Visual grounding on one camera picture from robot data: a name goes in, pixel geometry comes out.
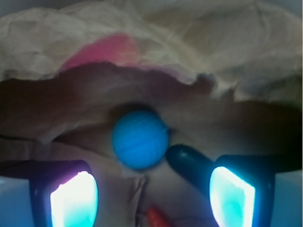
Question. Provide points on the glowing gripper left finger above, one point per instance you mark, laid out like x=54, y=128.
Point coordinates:
x=47, y=194

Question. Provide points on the blue rubber ball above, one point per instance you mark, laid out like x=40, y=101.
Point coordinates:
x=140, y=139

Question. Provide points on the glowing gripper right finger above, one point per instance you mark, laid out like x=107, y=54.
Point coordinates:
x=257, y=191

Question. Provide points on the brown paper bag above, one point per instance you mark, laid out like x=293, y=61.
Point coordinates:
x=224, y=75

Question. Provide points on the dark green toy cucumber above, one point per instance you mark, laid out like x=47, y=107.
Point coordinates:
x=191, y=165

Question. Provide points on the orange toy carrot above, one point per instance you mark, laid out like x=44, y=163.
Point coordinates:
x=156, y=219

